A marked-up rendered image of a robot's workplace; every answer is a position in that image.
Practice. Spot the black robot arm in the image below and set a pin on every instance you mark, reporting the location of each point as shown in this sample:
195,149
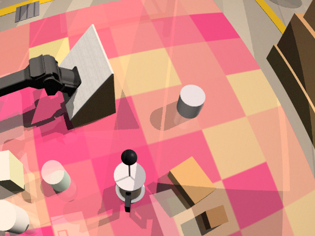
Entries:
42,72

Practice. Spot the black cylinder with white top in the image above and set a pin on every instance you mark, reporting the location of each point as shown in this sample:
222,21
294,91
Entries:
190,101

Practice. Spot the french press with black knob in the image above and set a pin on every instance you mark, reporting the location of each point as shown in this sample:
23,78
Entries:
129,178

